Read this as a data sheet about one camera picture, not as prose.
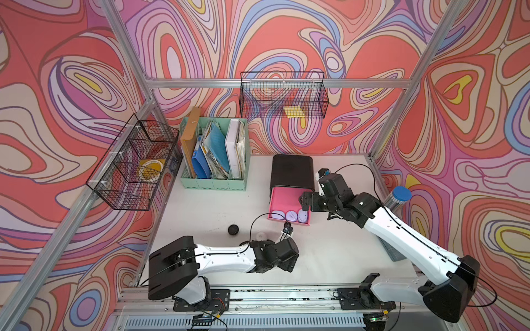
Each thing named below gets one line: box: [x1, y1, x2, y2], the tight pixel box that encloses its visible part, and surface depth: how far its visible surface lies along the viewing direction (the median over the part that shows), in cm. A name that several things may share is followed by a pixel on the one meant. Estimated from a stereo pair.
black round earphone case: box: [227, 224, 240, 236], surface depth 92 cm
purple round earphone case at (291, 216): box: [285, 210, 298, 223], surface depth 84 cm
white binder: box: [224, 118, 241, 180], surface depth 97 cm
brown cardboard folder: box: [180, 106, 201, 179], surface depth 90 cm
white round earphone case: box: [256, 231, 267, 242], surface depth 90 cm
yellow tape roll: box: [136, 159, 166, 182], surface depth 80 cm
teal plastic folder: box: [202, 122, 231, 173], surface depth 95 cm
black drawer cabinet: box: [269, 154, 316, 205], surface depth 97 cm
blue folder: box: [191, 145, 212, 180], surface depth 95 cm
